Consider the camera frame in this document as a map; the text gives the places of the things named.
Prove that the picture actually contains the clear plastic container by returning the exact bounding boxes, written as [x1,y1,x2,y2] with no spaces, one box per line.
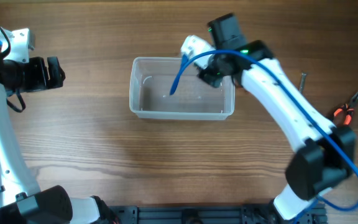
[129,57,235,121]

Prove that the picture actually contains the silver socket wrench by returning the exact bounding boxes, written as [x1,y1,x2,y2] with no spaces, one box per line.
[299,72,308,93]

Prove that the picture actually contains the orange black needle-nose pliers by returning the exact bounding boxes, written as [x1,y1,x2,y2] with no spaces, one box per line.
[333,91,358,126]

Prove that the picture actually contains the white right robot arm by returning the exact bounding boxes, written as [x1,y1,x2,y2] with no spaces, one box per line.
[198,13,358,223]

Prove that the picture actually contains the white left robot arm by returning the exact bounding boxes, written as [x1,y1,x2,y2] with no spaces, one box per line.
[0,26,120,223]

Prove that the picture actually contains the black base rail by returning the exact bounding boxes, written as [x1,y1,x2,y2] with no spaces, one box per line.
[109,203,328,224]

